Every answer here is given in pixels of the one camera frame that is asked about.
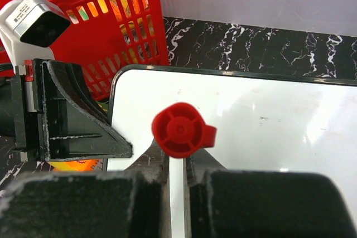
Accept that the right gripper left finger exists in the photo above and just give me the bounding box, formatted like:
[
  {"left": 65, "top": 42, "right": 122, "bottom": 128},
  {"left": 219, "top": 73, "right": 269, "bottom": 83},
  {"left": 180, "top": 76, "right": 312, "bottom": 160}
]
[{"left": 1, "top": 142, "right": 170, "bottom": 237}]

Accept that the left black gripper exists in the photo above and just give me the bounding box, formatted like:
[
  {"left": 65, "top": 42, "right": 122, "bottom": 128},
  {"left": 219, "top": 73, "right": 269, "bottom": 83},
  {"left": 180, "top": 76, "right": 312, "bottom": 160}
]
[{"left": 11, "top": 59, "right": 132, "bottom": 162}]

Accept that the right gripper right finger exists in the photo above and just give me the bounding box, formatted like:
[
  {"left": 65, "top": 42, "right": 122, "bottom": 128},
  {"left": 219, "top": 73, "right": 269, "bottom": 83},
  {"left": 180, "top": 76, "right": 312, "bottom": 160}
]
[{"left": 185, "top": 149, "right": 356, "bottom": 237}]

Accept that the white whiteboard black frame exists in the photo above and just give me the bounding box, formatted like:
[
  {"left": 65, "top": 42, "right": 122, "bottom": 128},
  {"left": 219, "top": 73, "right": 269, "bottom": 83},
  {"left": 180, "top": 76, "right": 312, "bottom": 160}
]
[{"left": 107, "top": 65, "right": 356, "bottom": 227}]

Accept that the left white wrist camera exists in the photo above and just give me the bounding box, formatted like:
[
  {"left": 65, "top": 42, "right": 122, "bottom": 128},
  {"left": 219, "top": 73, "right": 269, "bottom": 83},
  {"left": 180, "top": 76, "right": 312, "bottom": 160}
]
[{"left": 1, "top": 0, "right": 71, "bottom": 67}]

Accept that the stacked colourful sponge pack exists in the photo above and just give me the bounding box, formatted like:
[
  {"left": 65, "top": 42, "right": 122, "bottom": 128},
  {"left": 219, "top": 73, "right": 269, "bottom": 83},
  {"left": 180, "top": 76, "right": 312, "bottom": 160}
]
[{"left": 49, "top": 159, "right": 104, "bottom": 172}]

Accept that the red capped whiteboard marker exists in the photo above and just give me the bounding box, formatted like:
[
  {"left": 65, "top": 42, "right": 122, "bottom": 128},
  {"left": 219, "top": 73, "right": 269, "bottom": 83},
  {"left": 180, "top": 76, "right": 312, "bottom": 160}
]
[{"left": 151, "top": 102, "right": 217, "bottom": 237}]

